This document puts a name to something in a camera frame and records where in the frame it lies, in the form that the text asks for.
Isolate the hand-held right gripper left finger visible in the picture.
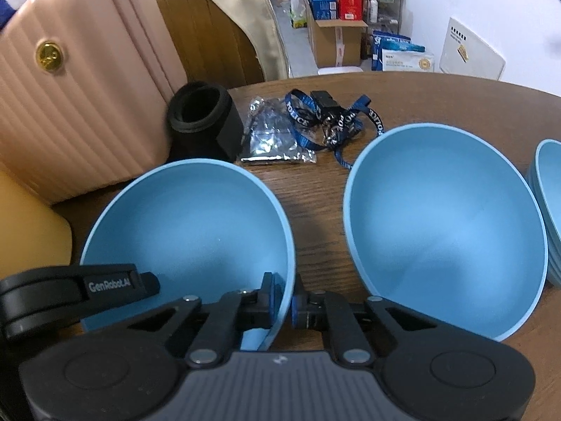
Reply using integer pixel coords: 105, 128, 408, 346
127, 272, 283, 367

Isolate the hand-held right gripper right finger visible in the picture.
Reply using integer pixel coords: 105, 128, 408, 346
290, 274, 439, 367

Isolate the ribbed blue bowl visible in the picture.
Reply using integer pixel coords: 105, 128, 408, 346
528, 139, 561, 288
80, 160, 295, 352

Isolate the large smooth blue bowl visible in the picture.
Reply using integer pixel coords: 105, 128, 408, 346
343, 123, 548, 343

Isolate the yellow thermos jug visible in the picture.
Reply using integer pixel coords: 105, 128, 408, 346
0, 169, 73, 279

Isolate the silver foil packet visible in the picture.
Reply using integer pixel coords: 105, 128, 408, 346
239, 96, 316, 165

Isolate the black cylindrical holder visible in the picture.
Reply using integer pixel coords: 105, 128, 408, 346
165, 82, 244, 163

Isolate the pink ribbed suitcase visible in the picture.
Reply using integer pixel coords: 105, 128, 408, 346
0, 0, 189, 205

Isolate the cardboard box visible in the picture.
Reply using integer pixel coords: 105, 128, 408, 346
302, 0, 369, 68

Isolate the white package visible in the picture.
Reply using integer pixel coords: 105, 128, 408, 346
379, 48, 435, 72

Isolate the brown chair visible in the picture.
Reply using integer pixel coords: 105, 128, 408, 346
149, 0, 266, 88

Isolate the beige coat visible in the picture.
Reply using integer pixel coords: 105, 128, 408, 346
147, 0, 290, 82

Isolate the blue package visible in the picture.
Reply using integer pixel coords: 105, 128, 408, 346
372, 31, 425, 53

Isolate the blue box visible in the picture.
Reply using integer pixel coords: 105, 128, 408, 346
307, 0, 339, 20

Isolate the white plastic bag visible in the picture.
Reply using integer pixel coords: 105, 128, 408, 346
287, 0, 327, 29

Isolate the white board with yellow label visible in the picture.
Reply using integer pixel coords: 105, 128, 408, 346
439, 16, 507, 80

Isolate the blue lanyard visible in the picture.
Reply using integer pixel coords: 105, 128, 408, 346
284, 89, 385, 171

